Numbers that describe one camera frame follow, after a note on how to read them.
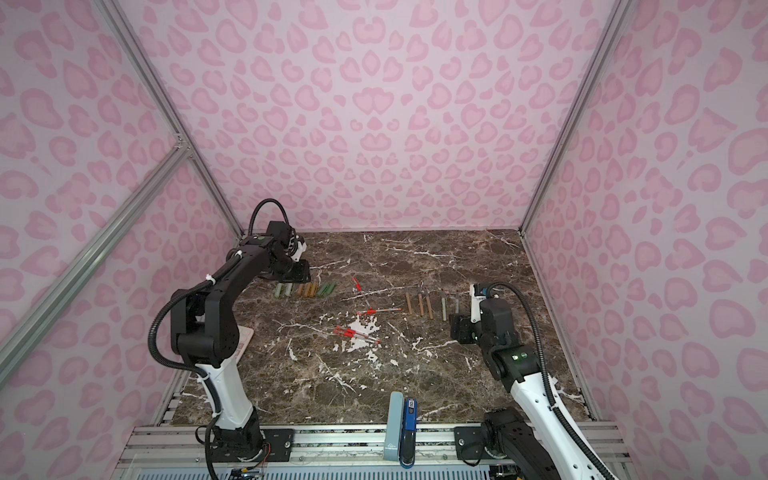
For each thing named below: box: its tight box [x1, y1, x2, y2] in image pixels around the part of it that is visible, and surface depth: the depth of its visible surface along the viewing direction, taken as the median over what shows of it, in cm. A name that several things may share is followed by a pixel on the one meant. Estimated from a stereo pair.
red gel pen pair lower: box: [334, 326, 382, 345], surface depth 95 cm
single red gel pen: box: [356, 307, 402, 315], surface depth 100 cm
